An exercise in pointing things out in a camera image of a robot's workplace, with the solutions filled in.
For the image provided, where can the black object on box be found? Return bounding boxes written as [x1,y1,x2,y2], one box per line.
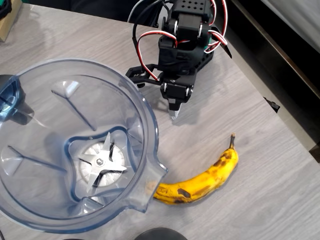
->
[0,0,13,19]

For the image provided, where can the green table clamp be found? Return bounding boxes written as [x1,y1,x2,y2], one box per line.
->
[207,32,216,53]

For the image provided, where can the clear plastic blender jar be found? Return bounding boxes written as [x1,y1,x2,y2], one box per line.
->
[0,58,169,235]

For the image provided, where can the thin black cable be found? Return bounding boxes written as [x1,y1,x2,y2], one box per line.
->
[131,0,176,76]

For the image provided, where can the spotted yellow banana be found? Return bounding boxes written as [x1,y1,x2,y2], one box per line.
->
[152,132,240,205]

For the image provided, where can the black table edge clip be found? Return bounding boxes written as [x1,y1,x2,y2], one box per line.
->
[263,96,281,113]

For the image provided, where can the dark metal rail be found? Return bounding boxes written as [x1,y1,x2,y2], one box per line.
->
[231,0,320,100]

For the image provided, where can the black clamp handle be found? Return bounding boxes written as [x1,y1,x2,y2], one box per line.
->
[217,24,233,60]

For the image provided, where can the dark brown furniture corner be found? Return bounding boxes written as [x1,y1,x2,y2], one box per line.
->
[308,142,320,164]

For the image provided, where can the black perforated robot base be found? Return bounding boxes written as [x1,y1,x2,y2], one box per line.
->
[193,51,215,75]

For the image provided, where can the black round lid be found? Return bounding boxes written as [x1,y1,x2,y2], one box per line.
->
[134,227,188,240]

